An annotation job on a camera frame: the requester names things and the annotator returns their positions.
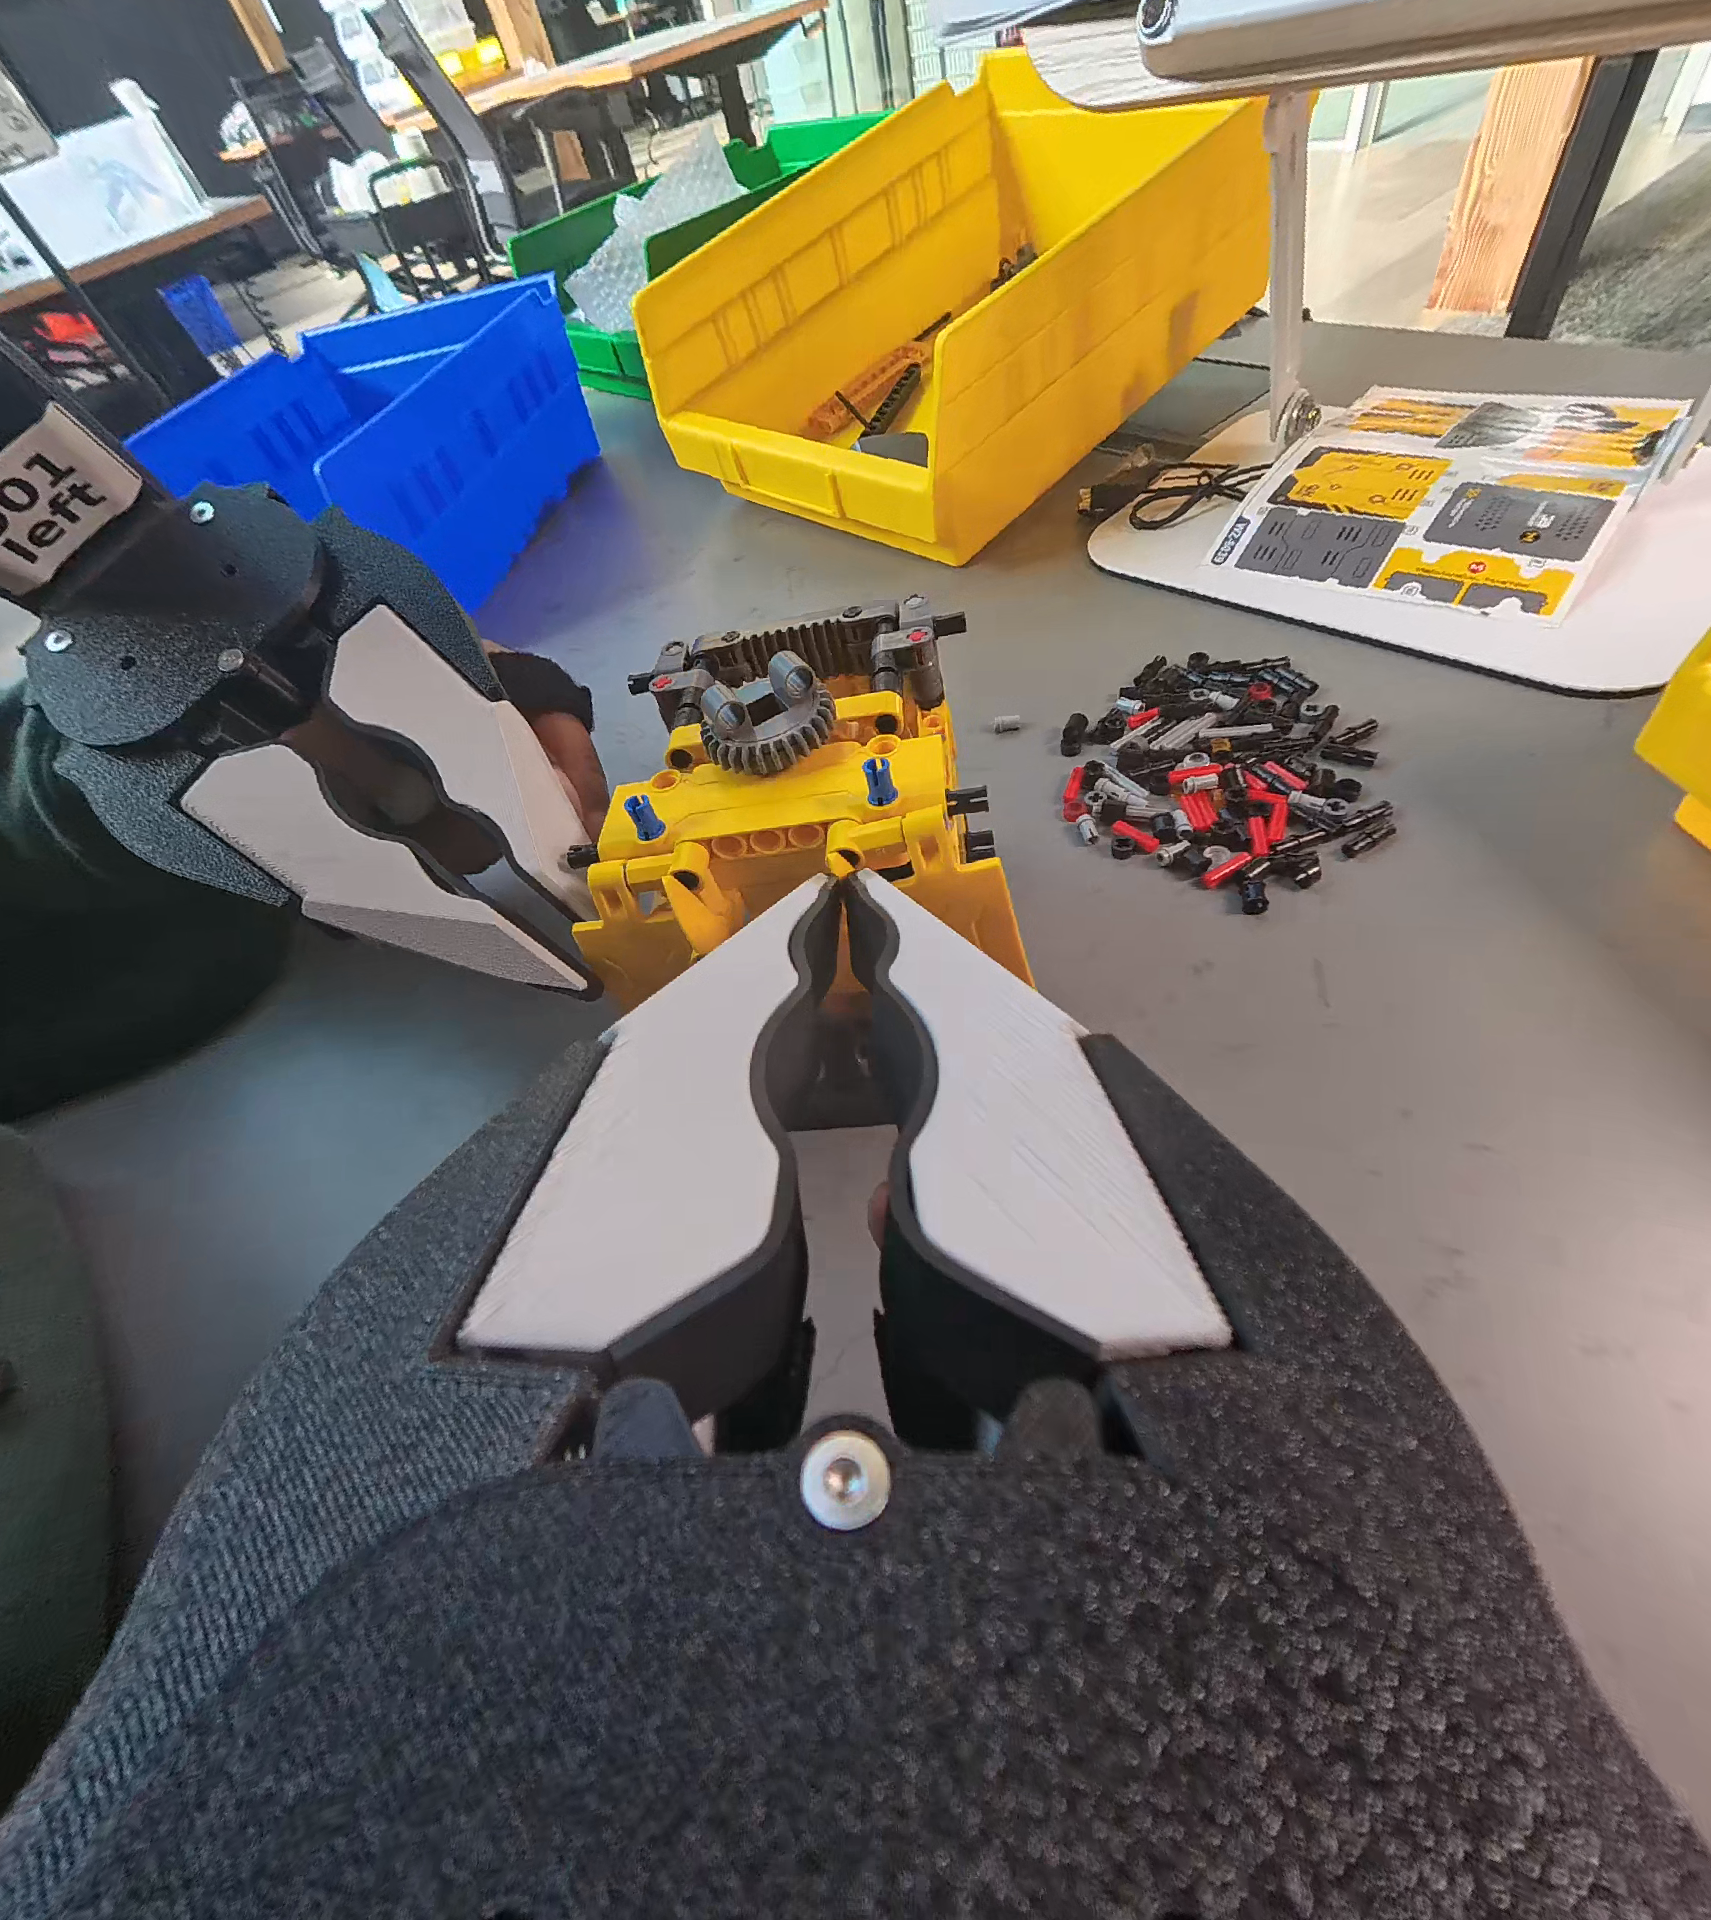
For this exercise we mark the blue plastic bin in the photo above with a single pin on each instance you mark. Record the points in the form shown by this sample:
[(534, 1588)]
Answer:
[(422, 435)]

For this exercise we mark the yellow lego robot model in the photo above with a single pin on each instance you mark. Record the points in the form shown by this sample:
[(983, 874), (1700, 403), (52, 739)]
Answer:
[(751, 801)]

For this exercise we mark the yellow sticker sheet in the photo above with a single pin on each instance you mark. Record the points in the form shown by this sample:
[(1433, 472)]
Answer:
[(1473, 509)]

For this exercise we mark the long black lego strip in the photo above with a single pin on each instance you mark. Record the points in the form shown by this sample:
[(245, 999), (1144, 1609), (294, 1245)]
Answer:
[(931, 332)]

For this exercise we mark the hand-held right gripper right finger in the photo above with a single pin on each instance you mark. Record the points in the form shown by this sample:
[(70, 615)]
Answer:
[(1048, 1184)]

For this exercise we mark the clear plastic bag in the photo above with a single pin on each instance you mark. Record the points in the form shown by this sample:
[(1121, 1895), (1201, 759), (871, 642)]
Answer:
[(660, 225)]

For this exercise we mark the pile of lego pins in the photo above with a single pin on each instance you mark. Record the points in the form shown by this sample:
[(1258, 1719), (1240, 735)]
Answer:
[(1215, 780)]

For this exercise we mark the long grey lego panel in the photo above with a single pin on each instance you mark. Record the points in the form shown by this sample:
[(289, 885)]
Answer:
[(895, 446)]

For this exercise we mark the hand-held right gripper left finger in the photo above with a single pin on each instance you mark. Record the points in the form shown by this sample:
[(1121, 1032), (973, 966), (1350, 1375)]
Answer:
[(629, 1184)]

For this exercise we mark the yellow bin with large parts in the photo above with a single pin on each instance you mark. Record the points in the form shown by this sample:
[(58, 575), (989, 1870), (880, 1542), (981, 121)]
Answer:
[(826, 298)]

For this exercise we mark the white drawing sheet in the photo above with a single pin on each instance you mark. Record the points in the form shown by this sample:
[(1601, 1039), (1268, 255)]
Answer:
[(106, 188)]

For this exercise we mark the blue mesh crate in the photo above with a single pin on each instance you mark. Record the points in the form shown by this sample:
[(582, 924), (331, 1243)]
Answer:
[(190, 313)]

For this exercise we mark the green plastic bin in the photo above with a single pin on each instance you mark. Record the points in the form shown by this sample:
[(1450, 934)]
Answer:
[(795, 147)]

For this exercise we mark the person's left hand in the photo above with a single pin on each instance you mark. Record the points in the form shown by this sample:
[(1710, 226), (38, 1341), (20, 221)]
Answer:
[(577, 773)]

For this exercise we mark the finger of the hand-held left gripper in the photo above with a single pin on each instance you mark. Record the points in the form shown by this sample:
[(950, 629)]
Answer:
[(451, 704), (344, 871)]

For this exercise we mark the wooden desk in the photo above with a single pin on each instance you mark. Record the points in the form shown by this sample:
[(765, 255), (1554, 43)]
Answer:
[(648, 52), (217, 217)]

